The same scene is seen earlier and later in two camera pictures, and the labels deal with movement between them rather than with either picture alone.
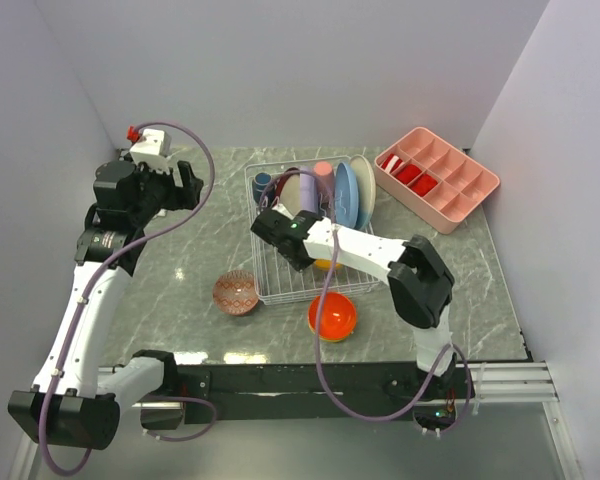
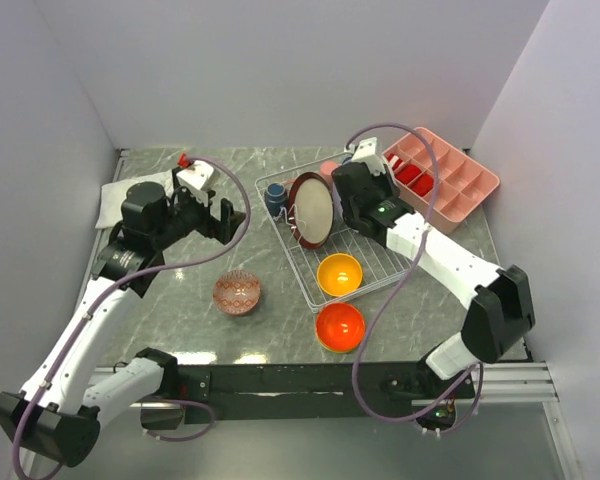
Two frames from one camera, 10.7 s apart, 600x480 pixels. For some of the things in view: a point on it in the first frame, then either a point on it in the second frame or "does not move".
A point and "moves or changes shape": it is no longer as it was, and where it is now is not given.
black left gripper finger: x=187 y=196 → x=226 y=211
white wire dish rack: x=305 y=186 moves or changes shape
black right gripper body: x=299 y=264 → x=384 y=183
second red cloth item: x=424 y=184 does not move
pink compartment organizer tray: x=438 y=180 does not move
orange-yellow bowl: x=325 y=264 moves or changes shape
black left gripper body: x=158 y=192 → x=190 y=214
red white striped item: x=392 y=163 does not move
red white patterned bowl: x=235 y=292 does not move
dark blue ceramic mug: x=260 y=180 → x=275 y=197
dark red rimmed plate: x=288 y=191 moves or changes shape
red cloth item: x=408 y=173 does not move
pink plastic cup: x=324 y=179 moves or changes shape
